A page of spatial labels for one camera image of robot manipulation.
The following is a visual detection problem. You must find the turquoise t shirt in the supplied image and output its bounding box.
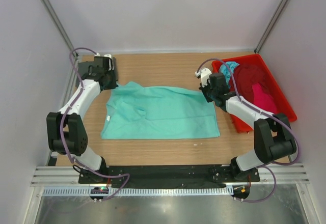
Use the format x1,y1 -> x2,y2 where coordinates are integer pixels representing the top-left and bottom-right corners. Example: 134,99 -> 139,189
100,82 -> 221,140

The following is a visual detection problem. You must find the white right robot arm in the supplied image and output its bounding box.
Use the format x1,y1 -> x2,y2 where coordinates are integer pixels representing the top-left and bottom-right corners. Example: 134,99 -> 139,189
195,68 -> 297,181

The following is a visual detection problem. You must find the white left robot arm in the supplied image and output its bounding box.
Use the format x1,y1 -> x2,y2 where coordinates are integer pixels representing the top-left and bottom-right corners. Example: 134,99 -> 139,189
46,53 -> 118,183

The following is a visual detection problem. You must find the folded grey t shirt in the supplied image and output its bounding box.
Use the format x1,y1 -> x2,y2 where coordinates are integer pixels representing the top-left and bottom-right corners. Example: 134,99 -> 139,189
75,58 -> 120,87

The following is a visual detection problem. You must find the light blue t shirt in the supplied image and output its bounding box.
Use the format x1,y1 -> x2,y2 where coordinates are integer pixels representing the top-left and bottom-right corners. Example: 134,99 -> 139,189
219,61 -> 239,87

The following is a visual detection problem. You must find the dark red t shirt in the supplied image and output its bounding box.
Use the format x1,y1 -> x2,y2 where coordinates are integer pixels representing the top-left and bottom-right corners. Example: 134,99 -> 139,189
233,64 -> 270,103

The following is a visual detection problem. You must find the pink t shirt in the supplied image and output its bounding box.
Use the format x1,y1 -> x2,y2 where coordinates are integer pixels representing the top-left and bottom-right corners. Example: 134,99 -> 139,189
252,83 -> 278,114

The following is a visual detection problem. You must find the red plastic bin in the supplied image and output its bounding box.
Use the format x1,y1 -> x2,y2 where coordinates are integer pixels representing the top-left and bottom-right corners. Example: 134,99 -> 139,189
211,54 -> 297,122

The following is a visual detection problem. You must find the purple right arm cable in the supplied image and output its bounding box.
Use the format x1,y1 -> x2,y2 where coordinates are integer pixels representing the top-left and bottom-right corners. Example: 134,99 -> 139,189
196,58 -> 303,204

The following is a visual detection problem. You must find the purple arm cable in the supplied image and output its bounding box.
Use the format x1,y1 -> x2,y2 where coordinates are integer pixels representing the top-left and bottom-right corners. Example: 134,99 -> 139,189
61,47 -> 130,201
196,58 -> 303,204

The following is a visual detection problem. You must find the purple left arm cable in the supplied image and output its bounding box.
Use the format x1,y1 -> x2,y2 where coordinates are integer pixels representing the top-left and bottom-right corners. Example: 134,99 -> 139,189
61,47 -> 130,201

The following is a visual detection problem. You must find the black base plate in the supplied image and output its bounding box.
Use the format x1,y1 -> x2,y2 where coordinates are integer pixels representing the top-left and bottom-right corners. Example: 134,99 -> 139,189
78,164 -> 260,189

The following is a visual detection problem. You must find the slotted cable duct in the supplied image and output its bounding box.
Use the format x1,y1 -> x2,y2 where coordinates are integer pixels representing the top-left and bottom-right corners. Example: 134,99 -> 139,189
42,185 -> 233,198

